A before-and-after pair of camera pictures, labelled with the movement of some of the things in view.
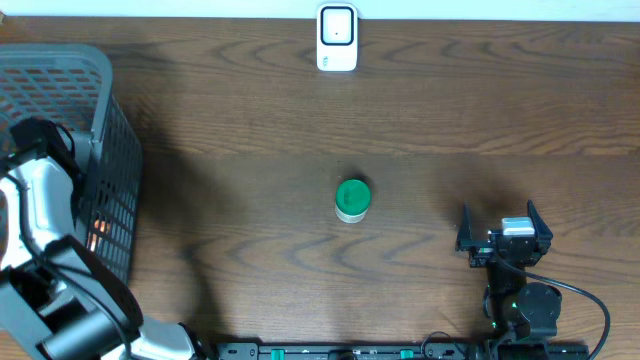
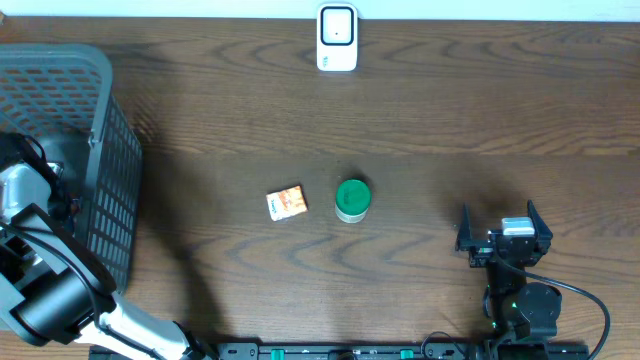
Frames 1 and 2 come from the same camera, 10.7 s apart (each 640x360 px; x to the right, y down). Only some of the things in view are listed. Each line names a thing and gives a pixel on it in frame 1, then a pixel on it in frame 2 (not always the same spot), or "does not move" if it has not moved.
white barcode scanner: [336, 37] does not move
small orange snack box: [101, 227] to [286, 203]
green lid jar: [353, 200] does not move
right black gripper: [545, 234] does not move
